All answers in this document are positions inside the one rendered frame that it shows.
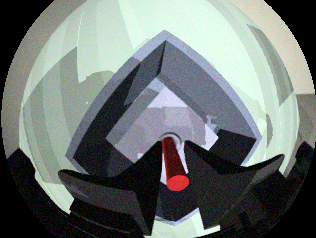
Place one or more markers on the dark grey open box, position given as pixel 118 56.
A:
pixel 164 61

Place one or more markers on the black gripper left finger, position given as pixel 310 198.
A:
pixel 134 191

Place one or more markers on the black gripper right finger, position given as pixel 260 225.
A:
pixel 219 185

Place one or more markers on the red peg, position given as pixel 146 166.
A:
pixel 176 178

